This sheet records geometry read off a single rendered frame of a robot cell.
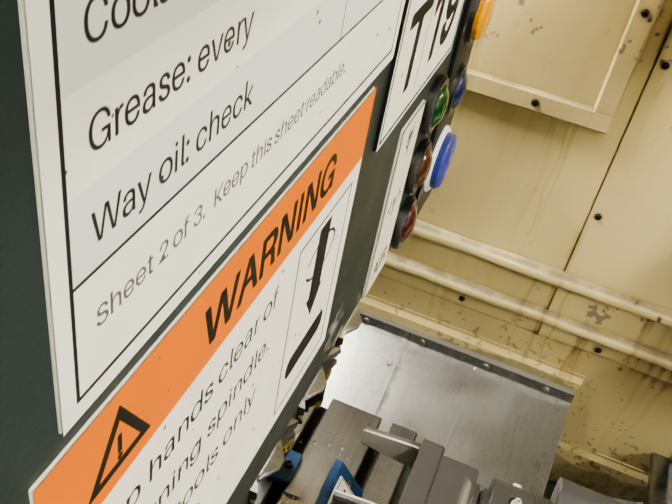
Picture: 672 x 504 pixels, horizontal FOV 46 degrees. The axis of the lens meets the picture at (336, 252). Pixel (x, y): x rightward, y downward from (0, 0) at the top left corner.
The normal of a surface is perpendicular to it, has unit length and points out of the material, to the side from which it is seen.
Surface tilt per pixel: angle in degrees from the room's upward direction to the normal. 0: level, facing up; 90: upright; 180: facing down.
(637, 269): 90
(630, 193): 90
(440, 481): 0
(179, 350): 90
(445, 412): 24
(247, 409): 90
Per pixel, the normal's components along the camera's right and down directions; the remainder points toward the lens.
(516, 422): 0.00, -0.48
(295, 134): 0.92, 0.34
